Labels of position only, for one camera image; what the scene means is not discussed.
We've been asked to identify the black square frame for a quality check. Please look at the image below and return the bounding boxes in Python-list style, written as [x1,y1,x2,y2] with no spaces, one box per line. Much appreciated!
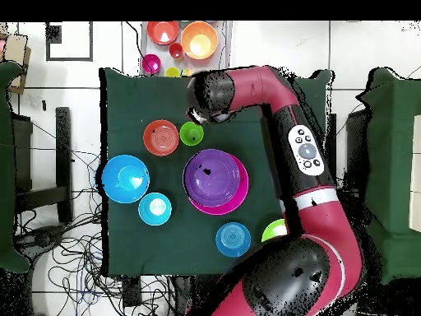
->
[45,21,94,63]

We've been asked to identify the large pink bowl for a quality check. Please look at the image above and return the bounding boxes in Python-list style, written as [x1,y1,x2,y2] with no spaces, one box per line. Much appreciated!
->
[187,152,250,216]

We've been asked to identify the magenta cup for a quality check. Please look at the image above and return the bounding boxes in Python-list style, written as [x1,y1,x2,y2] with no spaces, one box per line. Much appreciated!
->
[141,53,163,75]

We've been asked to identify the light orange bowl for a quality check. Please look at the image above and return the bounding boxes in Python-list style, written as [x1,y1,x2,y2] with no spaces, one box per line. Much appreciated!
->
[180,21,219,61]

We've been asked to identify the blue straight-sided bowl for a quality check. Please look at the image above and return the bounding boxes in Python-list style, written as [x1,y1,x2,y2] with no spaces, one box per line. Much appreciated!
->
[215,221,252,258]

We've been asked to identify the lime green bowl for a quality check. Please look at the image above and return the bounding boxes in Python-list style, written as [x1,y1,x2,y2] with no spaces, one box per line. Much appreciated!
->
[261,218,289,244]

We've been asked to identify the dark green table cloth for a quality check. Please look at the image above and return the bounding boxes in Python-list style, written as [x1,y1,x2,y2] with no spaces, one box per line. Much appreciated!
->
[356,67,421,286]
[99,67,335,277]
[0,61,30,274]

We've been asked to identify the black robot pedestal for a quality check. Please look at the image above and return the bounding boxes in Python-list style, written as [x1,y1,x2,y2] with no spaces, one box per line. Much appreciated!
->
[173,275,211,316]

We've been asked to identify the red-orange bowl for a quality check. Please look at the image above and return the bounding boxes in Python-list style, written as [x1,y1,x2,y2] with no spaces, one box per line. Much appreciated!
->
[146,21,180,46]

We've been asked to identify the cardboard box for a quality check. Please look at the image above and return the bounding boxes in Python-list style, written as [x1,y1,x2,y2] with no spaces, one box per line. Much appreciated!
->
[0,34,32,95]

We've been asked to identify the small red cup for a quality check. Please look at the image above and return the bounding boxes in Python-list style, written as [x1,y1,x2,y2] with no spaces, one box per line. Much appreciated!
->
[168,41,184,59]

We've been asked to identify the large blue bowl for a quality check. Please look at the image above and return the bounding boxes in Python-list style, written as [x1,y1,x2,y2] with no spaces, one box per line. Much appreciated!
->
[101,154,150,204]

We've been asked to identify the purple bowl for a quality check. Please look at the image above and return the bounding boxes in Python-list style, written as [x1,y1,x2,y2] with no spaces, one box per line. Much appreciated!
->
[182,148,242,208]

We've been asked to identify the black floor cables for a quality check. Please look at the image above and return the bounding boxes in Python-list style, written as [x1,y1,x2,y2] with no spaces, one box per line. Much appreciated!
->
[16,144,172,316]

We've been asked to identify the small cyan ribbed bowl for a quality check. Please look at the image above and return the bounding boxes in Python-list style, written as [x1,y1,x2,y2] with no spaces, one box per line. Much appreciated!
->
[137,192,173,227]

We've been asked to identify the grey tray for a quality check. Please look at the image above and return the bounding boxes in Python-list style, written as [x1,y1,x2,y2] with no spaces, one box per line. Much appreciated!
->
[140,21,234,78]

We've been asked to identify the black bench frame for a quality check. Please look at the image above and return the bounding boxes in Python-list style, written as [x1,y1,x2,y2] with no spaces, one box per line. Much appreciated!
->
[12,106,74,224]

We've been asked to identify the green cup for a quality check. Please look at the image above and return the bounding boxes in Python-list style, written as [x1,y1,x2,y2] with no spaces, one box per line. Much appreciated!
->
[178,121,205,146]

